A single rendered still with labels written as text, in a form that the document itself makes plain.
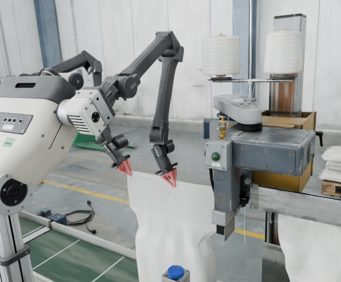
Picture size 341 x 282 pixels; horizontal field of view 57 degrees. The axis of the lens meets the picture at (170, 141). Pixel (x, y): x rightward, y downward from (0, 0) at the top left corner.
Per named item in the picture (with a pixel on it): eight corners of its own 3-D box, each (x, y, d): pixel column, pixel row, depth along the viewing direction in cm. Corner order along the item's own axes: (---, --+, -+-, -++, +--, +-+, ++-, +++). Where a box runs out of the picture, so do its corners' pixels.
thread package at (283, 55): (257, 75, 123) (258, 30, 119) (268, 73, 134) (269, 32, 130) (298, 75, 115) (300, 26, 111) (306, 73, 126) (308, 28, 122)
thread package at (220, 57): (195, 78, 136) (194, 36, 132) (211, 75, 150) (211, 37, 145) (231, 77, 127) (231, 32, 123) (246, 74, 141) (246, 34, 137)
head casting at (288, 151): (212, 209, 116) (211, 130, 108) (237, 186, 136) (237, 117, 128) (299, 229, 100) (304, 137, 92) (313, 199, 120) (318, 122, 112)
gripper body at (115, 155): (131, 156, 162) (122, 145, 163) (117, 161, 154) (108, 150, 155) (125, 164, 165) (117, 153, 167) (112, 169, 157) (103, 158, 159)
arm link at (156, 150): (147, 147, 143) (156, 142, 140) (155, 144, 149) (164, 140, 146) (153, 161, 143) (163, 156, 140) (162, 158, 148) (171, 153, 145)
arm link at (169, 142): (147, 130, 143) (163, 132, 138) (161, 126, 152) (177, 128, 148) (147, 156, 145) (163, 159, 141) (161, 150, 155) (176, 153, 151)
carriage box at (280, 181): (239, 189, 141) (240, 121, 133) (262, 167, 168) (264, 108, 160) (298, 201, 128) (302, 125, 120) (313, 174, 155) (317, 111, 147)
